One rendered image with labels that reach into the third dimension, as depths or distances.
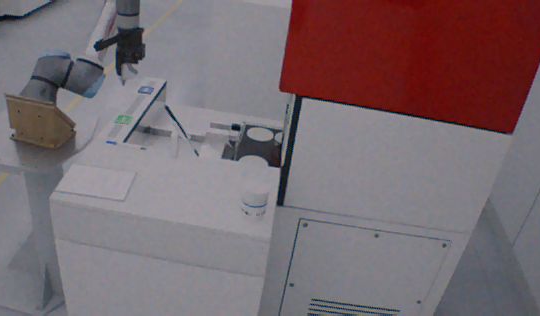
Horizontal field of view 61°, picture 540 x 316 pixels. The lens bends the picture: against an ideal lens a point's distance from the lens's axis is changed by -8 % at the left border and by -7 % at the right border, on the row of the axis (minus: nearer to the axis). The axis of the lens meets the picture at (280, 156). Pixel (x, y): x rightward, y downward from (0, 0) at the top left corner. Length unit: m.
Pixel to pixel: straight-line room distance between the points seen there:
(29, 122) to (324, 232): 1.14
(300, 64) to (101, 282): 0.88
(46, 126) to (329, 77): 1.04
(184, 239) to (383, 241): 0.74
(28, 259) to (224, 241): 1.38
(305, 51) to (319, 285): 0.91
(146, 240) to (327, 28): 0.77
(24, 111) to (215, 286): 0.96
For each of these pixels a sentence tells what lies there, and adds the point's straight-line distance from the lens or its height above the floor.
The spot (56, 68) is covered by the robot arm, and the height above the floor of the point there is 1.07.
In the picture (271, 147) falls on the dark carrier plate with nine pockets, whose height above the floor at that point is 0.90.
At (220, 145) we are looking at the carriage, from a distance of 1.83.
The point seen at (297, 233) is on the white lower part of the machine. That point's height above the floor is 0.70.
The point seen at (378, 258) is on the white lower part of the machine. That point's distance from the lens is 1.82.
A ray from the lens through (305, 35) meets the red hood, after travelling 1.41.
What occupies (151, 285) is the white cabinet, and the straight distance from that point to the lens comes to 1.52.
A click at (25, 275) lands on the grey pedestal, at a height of 0.01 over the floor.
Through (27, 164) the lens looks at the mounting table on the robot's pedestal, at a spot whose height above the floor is 0.82.
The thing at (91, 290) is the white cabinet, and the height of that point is 0.63.
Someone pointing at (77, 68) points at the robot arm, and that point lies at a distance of 1.98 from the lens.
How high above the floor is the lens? 1.81
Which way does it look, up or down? 31 degrees down
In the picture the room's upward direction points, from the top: 10 degrees clockwise
